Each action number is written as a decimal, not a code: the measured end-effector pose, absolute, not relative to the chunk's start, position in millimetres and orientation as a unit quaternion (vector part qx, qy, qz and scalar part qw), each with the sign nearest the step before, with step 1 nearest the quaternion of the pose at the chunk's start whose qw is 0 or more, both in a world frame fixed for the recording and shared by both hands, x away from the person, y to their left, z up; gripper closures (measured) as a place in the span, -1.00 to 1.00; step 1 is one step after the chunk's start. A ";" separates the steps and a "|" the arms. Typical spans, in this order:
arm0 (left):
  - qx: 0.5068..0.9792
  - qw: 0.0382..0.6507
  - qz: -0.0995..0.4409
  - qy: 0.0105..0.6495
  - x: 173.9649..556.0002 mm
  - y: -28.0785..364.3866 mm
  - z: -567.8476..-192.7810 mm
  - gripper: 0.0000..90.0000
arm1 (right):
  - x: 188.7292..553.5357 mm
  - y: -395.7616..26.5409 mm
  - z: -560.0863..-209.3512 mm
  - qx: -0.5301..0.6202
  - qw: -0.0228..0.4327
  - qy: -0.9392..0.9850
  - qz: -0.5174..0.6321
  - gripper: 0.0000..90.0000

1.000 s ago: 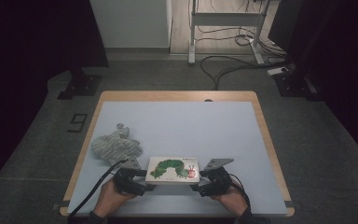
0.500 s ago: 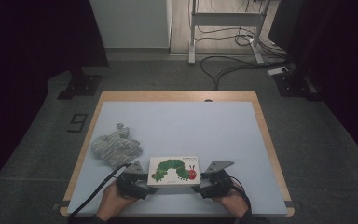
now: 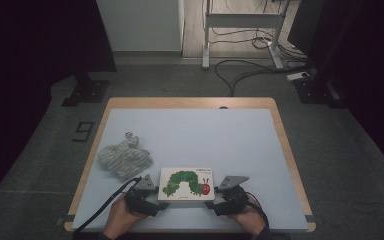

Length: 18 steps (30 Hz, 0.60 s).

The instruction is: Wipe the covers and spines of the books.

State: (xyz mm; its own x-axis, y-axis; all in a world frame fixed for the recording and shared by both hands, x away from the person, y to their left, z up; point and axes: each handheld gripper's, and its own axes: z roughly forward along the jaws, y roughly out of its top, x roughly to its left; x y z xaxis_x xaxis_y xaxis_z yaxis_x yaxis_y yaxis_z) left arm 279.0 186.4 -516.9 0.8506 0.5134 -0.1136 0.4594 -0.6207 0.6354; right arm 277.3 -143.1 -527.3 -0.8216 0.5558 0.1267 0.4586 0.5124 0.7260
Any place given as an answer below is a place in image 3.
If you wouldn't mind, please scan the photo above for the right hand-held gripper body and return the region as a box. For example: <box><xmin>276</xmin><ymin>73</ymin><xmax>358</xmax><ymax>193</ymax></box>
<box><xmin>214</xmin><ymin>176</ymin><xmax>250</xmax><ymax>216</ymax></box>

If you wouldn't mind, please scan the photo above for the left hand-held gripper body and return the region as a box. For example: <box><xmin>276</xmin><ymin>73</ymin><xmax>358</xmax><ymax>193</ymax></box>
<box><xmin>124</xmin><ymin>173</ymin><xmax>161</xmax><ymax>217</ymax></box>

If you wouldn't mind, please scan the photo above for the white caterpillar picture book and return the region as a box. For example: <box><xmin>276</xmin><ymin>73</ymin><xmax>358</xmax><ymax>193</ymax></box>
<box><xmin>157</xmin><ymin>167</ymin><xmax>216</xmax><ymax>202</ymax></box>

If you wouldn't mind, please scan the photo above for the grey fluffy cloth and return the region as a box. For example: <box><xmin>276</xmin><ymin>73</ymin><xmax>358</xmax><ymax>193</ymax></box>
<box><xmin>97</xmin><ymin>131</ymin><xmax>154</xmax><ymax>182</ymax></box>

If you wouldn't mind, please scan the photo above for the person's right hand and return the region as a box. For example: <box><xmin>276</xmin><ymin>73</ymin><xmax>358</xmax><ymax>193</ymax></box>
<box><xmin>228</xmin><ymin>196</ymin><xmax>267</xmax><ymax>236</ymax></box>

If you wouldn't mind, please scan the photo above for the person's left hand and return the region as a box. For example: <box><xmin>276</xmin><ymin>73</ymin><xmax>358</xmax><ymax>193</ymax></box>
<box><xmin>103</xmin><ymin>194</ymin><xmax>148</xmax><ymax>240</ymax></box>

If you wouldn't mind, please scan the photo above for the pale blue table mat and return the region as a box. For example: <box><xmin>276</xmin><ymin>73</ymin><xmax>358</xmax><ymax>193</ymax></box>
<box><xmin>71</xmin><ymin>108</ymin><xmax>309</xmax><ymax>232</ymax></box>

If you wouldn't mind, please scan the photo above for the black stand base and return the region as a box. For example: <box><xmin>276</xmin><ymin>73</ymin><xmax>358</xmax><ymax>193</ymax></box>
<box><xmin>293</xmin><ymin>78</ymin><xmax>343</xmax><ymax>109</ymax></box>
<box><xmin>61</xmin><ymin>79</ymin><xmax>110</xmax><ymax>108</ymax></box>

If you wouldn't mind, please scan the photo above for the white power strip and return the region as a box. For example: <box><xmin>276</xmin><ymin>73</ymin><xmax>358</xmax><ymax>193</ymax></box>
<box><xmin>286</xmin><ymin>71</ymin><xmax>311</xmax><ymax>82</ymax></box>

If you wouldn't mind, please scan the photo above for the white cabinet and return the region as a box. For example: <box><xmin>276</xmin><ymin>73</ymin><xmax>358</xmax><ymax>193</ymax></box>
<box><xmin>95</xmin><ymin>0</ymin><xmax>185</xmax><ymax>53</ymax></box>

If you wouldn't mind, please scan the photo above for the dark curtain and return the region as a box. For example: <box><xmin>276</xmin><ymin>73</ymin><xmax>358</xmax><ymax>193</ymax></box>
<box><xmin>308</xmin><ymin>0</ymin><xmax>384</xmax><ymax>181</ymax></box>
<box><xmin>0</xmin><ymin>0</ymin><xmax>118</xmax><ymax>214</ymax></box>

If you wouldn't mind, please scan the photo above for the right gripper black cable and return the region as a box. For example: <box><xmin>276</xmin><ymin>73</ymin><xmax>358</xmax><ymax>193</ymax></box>
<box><xmin>244</xmin><ymin>191</ymin><xmax>270</xmax><ymax>231</ymax></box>

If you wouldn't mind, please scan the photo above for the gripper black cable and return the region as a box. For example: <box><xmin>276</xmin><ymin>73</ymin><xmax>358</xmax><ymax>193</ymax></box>
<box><xmin>244</xmin><ymin>191</ymin><xmax>270</xmax><ymax>231</ymax></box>
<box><xmin>73</xmin><ymin>176</ymin><xmax>143</xmax><ymax>234</ymax></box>

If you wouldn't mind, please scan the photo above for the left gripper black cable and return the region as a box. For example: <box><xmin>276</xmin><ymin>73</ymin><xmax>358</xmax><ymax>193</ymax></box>
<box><xmin>73</xmin><ymin>176</ymin><xmax>143</xmax><ymax>234</ymax></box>

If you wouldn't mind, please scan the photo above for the black looped floor cable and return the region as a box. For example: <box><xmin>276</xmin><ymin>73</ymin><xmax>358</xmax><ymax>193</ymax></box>
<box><xmin>214</xmin><ymin>59</ymin><xmax>311</xmax><ymax>98</ymax></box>

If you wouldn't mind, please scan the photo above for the tangle of floor cables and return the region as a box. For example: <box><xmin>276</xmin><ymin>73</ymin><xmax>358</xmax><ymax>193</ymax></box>
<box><xmin>209</xmin><ymin>26</ymin><xmax>309</xmax><ymax>63</ymax></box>

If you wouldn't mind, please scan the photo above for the white metal desk frame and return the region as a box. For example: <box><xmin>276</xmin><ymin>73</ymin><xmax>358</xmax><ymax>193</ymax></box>
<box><xmin>201</xmin><ymin>0</ymin><xmax>291</xmax><ymax>70</ymax></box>

